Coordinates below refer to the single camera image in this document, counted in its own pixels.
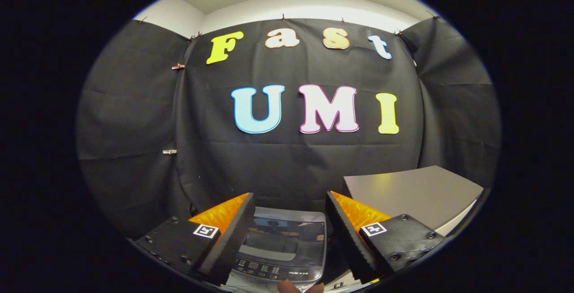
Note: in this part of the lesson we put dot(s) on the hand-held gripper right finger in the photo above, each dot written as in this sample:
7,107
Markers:
345,232

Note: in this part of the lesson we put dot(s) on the silver clip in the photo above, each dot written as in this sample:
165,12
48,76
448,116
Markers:
169,151

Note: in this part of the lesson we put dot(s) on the copper clip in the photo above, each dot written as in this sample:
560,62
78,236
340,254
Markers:
178,66

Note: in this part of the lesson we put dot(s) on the washing machine with dark lid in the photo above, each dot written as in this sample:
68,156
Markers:
282,243

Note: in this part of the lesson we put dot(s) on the black backdrop cloth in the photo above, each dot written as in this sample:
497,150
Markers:
291,163

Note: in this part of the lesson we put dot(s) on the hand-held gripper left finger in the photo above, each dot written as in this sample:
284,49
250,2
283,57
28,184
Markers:
233,237

